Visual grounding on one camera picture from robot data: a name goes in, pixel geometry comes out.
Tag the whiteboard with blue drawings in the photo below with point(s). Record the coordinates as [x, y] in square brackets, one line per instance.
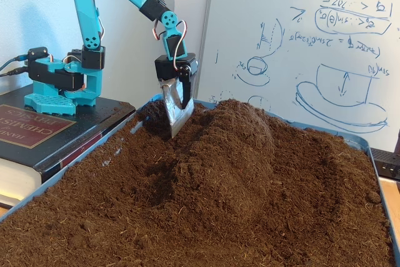
[312, 60]

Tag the brown soil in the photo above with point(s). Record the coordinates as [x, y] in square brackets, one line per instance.
[156, 217]

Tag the blue plastic tray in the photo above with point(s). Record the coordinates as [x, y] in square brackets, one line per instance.
[359, 139]

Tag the black perforated box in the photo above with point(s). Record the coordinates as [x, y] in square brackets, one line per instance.
[387, 167]

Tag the black chemistry physics handbook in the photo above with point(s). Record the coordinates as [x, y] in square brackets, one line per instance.
[18, 154]

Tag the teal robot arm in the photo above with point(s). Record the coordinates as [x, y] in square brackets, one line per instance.
[87, 7]

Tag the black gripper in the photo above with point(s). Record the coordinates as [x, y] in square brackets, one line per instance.
[166, 68]

